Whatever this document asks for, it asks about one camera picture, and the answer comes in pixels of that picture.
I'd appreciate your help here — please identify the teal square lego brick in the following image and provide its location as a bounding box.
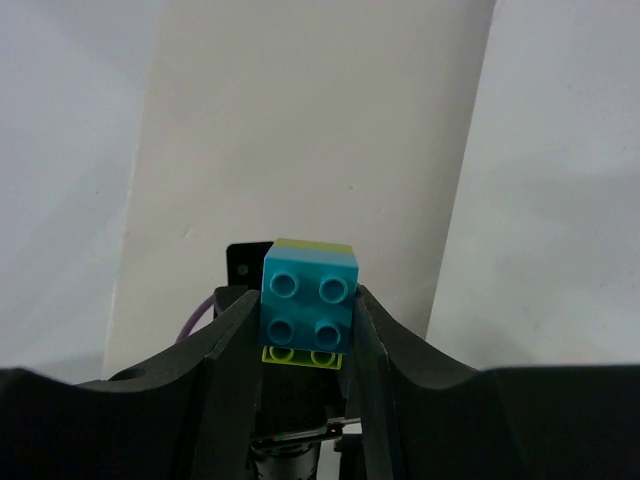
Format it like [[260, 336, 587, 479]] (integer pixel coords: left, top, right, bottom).
[[259, 242, 362, 355]]

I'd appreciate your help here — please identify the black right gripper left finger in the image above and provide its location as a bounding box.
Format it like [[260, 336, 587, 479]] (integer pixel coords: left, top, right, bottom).
[[1, 291, 260, 479]]

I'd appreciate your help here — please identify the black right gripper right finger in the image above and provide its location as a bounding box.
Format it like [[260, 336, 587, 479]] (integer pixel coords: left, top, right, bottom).
[[352, 287, 639, 479]]

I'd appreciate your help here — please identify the lime lego brick on table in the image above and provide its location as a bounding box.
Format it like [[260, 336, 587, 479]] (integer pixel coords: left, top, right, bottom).
[[261, 236, 354, 371]]

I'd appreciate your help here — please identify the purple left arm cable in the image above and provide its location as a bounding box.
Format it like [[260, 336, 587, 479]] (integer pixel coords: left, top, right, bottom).
[[175, 294, 217, 343]]

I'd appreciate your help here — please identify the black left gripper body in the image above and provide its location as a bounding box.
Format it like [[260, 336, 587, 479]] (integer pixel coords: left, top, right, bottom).
[[209, 241, 366, 480]]

